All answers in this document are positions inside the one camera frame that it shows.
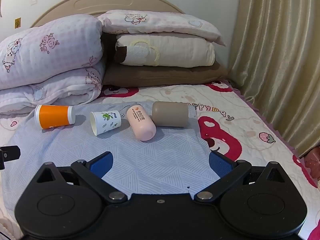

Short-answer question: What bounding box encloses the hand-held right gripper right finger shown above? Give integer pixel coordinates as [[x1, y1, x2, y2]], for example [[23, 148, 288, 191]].
[[194, 150, 287, 204]]

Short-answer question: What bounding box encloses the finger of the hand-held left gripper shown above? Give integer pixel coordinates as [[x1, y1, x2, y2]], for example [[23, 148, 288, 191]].
[[0, 145, 21, 171]]

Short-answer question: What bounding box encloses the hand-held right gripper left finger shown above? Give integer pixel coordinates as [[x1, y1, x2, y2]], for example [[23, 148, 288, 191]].
[[35, 151, 128, 204]]

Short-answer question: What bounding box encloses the white paper cup green print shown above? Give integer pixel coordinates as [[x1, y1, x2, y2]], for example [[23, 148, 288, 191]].
[[90, 110, 122, 137]]

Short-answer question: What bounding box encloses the orange and white cup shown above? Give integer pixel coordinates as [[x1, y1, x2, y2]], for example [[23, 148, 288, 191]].
[[34, 104, 75, 130]]

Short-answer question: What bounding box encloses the pink cup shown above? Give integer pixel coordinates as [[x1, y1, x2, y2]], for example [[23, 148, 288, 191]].
[[126, 104, 157, 141]]

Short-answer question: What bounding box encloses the taupe cup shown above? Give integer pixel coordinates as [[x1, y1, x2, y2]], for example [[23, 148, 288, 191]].
[[152, 101, 189, 127]]

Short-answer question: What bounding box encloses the light blue patterned cloth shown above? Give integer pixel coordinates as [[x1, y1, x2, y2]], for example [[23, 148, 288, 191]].
[[4, 102, 213, 198]]

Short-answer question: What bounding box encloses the pink object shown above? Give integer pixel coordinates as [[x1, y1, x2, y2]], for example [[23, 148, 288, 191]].
[[304, 145, 320, 173]]

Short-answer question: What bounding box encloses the brown pillow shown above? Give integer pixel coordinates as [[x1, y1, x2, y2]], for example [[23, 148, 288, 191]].
[[102, 60, 228, 86]]

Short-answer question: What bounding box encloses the folded pink checked quilt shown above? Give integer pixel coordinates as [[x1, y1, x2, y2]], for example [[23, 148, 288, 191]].
[[0, 14, 106, 116]]

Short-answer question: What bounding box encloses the cream pillow with flower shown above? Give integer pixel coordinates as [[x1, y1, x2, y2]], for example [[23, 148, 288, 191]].
[[113, 34, 216, 68]]

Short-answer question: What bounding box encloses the beige curtain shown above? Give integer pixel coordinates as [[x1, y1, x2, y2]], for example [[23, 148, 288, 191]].
[[227, 0, 320, 157]]

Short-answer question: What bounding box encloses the pink and white printed pillow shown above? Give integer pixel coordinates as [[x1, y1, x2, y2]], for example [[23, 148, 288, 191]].
[[97, 9, 226, 47]]

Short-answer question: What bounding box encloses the beige headboard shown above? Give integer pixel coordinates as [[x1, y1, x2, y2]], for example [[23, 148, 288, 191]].
[[29, 0, 186, 28]]

